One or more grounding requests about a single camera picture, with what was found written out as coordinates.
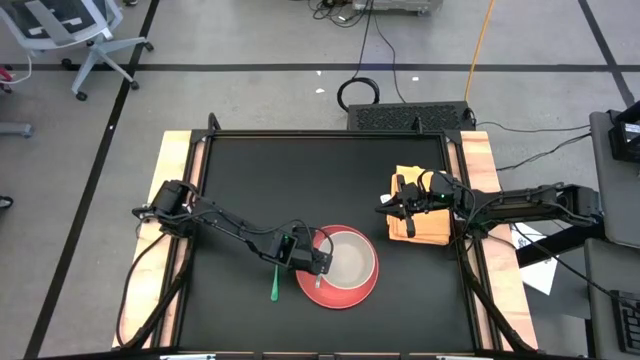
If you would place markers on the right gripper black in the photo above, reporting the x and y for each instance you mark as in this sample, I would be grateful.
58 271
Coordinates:
407 210

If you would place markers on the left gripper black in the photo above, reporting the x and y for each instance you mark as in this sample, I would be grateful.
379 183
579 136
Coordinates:
317 261

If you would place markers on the grey-white bowl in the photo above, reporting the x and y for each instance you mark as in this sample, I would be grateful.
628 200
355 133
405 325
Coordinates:
352 262

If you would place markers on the red-orange plate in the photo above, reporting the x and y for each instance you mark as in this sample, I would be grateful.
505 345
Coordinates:
340 300

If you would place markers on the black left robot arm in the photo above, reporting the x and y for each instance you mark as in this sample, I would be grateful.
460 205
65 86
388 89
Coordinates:
225 225

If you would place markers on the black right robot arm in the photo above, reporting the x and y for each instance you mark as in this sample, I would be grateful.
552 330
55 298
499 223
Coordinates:
525 205

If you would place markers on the white napkin tag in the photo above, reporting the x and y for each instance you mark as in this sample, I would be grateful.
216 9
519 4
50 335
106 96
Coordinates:
385 198

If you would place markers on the folded yellow cloth napkin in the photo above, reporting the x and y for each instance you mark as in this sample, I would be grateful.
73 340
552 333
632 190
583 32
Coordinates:
425 227

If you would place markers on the black perforated computer case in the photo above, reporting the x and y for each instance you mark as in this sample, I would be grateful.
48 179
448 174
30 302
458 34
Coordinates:
400 117

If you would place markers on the printed white paper sheet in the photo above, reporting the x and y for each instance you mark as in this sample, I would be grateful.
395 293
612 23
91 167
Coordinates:
532 240

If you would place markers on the plain white paper sheet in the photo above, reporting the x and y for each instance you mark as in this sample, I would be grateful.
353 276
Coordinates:
540 277

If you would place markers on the black support beam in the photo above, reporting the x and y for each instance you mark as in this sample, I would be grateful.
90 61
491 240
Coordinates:
565 245

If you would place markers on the grey equipment box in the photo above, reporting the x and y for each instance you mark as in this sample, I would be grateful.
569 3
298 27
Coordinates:
395 5

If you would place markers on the grey desk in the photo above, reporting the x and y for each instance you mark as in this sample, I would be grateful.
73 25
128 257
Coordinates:
602 310
612 165

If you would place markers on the black desk device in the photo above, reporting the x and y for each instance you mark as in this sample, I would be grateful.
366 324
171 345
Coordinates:
625 137

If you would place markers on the black keyboard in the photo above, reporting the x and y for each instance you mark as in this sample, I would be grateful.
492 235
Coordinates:
627 322

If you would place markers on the grey office chair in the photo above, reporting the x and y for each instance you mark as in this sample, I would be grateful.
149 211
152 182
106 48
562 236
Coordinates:
55 20

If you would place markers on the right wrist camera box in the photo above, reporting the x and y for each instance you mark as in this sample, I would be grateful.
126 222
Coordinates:
422 195

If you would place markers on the black metal table frame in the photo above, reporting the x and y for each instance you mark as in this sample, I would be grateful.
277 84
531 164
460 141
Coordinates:
325 133

